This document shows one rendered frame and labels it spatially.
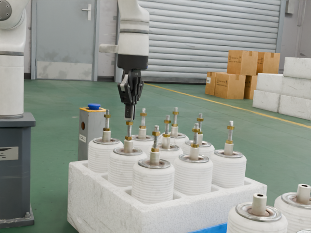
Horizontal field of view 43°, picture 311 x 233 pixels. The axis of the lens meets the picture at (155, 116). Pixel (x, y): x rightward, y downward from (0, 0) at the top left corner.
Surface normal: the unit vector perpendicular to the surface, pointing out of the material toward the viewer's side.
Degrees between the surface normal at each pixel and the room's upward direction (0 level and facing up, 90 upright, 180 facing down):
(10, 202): 90
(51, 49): 90
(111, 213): 90
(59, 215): 0
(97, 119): 90
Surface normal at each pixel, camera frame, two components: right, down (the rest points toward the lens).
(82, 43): 0.39, 0.17
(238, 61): -0.91, 0.01
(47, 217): 0.07, -0.98
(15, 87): 0.79, 0.14
